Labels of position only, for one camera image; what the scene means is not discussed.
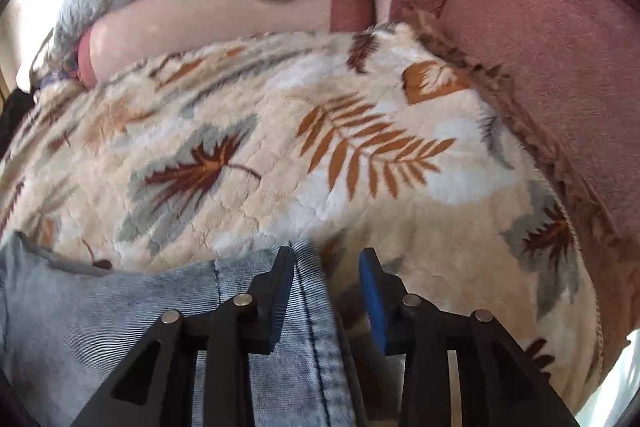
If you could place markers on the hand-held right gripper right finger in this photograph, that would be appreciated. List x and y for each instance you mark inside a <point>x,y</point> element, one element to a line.
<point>374,302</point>

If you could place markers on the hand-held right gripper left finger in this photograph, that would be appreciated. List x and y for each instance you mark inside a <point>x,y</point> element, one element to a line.
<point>283,292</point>

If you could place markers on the light blue denim pants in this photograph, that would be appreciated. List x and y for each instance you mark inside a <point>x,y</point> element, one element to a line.
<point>100,332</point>

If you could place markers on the leaf printed beige blanket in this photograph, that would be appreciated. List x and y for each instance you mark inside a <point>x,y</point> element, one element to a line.
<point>300,187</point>

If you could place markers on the pink bolster cushion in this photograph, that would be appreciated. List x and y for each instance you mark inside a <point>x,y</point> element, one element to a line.
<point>200,19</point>

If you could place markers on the black cloth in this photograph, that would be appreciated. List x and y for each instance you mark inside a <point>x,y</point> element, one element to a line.
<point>11,112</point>

